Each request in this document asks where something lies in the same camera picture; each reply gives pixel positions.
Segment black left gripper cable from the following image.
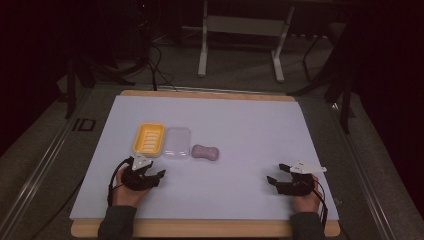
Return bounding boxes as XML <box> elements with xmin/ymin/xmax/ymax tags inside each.
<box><xmin>106</xmin><ymin>157</ymin><xmax>133</xmax><ymax>207</ymax></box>

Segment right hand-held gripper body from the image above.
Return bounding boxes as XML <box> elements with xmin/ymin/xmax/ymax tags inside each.
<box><xmin>283</xmin><ymin>158</ymin><xmax>328</xmax><ymax>197</ymax></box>

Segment metal floor rail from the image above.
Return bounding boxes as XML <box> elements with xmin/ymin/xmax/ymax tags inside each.
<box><xmin>328</xmin><ymin>99</ymin><xmax>398</xmax><ymax>240</ymax></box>
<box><xmin>0</xmin><ymin>87</ymin><xmax>98</xmax><ymax>240</ymax></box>

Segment yellow soap dish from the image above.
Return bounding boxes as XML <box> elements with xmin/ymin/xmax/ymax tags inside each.
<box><xmin>132</xmin><ymin>122</ymin><xmax>166</xmax><ymax>158</ymax></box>

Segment white table mat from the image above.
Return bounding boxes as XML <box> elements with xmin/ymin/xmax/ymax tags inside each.
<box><xmin>69</xmin><ymin>94</ymin><xmax>341</xmax><ymax>222</ymax></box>

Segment clear plastic lid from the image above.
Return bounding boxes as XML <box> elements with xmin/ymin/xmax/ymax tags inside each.
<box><xmin>161</xmin><ymin>126</ymin><xmax>193</xmax><ymax>161</ymax></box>

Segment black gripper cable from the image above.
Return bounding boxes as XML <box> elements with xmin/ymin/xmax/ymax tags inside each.
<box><xmin>106</xmin><ymin>157</ymin><xmax>133</xmax><ymax>207</ymax></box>
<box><xmin>310</xmin><ymin>176</ymin><xmax>330</xmax><ymax>232</ymax></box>

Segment white metal stand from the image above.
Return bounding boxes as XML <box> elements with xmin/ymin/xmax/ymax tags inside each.
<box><xmin>197</xmin><ymin>0</ymin><xmax>296</xmax><ymax>84</ymax></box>

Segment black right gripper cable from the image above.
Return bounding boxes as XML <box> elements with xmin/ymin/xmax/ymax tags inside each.
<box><xmin>310</xmin><ymin>176</ymin><xmax>330</xmax><ymax>232</ymax></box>

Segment person's right hand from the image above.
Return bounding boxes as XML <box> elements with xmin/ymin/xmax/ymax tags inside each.
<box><xmin>292</xmin><ymin>184</ymin><xmax>324</xmax><ymax>213</ymax></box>

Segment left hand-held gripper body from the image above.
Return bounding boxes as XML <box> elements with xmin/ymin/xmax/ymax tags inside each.
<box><xmin>120</xmin><ymin>151</ymin><xmax>158</xmax><ymax>192</ymax></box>

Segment black floor cables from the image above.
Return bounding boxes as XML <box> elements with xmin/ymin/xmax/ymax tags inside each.
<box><xmin>144</xmin><ymin>41</ymin><xmax>179</xmax><ymax>92</ymax></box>

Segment purple soap bar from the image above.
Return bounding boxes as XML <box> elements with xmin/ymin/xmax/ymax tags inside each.
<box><xmin>190</xmin><ymin>143</ymin><xmax>221</xmax><ymax>163</ymax></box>

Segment person's left hand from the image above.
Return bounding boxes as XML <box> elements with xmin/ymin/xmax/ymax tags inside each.
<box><xmin>111</xmin><ymin>168</ymin><xmax>152</xmax><ymax>208</ymax></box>

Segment black stand legs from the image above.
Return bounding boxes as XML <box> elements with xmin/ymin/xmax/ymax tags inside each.
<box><xmin>288</xmin><ymin>31</ymin><xmax>357</xmax><ymax>135</ymax></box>
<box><xmin>63</xmin><ymin>46</ymin><xmax>138</xmax><ymax>120</ymax></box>

